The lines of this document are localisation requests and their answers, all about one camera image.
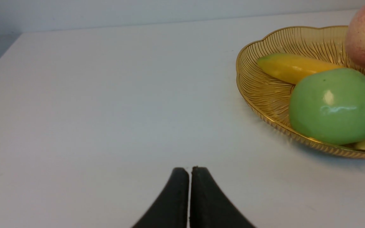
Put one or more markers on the amber ribbed glass bowl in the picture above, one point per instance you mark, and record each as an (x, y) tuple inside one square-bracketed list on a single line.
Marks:
[(269, 97)]

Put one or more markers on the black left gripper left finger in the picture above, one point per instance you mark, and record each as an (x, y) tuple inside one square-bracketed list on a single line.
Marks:
[(170, 208)]

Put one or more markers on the green apple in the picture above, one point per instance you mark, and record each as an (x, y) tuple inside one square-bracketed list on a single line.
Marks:
[(329, 106)]

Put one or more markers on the yellow banana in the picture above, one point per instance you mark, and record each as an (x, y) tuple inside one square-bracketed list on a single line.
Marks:
[(293, 68)]

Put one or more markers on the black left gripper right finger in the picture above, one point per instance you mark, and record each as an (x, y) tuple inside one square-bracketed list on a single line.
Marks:
[(209, 206)]

